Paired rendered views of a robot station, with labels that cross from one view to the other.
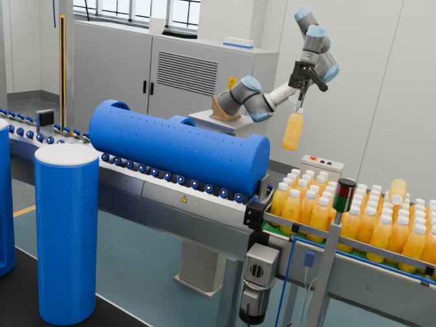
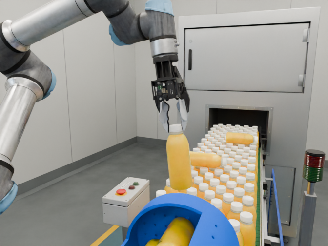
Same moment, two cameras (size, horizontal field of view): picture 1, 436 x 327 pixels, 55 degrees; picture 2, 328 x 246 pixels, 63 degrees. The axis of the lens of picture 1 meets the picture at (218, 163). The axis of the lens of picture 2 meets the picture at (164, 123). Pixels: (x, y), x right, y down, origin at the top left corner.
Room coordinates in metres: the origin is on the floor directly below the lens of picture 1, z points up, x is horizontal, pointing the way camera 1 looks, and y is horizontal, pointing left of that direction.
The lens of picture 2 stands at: (1.88, 0.44, 1.54)
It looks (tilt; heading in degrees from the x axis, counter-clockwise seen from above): 11 degrees down; 267
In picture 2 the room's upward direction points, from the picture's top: straight up
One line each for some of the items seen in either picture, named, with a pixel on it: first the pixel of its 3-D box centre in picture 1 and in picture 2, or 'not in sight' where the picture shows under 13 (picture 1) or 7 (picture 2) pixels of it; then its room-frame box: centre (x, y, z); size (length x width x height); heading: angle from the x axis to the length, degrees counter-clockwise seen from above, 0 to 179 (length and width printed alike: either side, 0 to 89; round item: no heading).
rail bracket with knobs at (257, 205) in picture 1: (255, 215); not in sight; (1.59, -0.18, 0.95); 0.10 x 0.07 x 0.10; 158
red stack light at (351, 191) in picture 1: (345, 189); (314, 159); (1.31, -0.44, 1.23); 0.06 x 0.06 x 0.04
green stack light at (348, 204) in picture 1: (342, 201); (312, 171); (1.31, -0.44, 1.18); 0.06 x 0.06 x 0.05
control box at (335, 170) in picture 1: (320, 170); (128, 199); (1.98, -0.52, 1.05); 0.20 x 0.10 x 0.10; 68
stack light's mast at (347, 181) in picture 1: (342, 202); (312, 173); (1.31, -0.44, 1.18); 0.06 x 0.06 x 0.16
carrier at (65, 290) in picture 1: (67, 237); not in sight; (1.80, 0.70, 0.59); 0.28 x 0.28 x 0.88
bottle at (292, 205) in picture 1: (290, 213); (244, 242); (1.58, -0.33, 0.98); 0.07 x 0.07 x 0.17
